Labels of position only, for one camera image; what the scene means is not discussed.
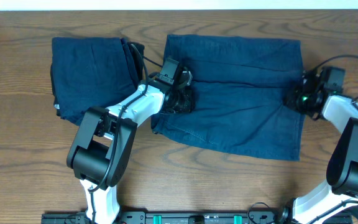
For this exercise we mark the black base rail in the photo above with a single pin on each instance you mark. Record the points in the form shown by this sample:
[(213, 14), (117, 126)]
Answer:
[(166, 218)]

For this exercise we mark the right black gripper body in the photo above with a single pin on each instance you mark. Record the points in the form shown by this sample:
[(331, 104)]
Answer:
[(299, 101)]

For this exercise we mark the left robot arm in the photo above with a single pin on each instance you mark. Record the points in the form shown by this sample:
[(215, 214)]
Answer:
[(102, 146)]

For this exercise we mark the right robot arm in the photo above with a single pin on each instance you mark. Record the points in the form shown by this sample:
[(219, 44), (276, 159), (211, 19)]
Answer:
[(328, 202)]

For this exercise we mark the dark blue shorts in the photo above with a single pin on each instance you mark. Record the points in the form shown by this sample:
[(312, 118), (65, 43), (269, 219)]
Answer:
[(91, 72), (239, 86)]

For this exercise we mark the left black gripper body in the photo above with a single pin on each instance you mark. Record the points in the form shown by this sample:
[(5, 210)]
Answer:
[(182, 102)]

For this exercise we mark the folded dark blue shorts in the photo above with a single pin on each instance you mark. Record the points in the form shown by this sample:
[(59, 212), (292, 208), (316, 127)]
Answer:
[(91, 72)]

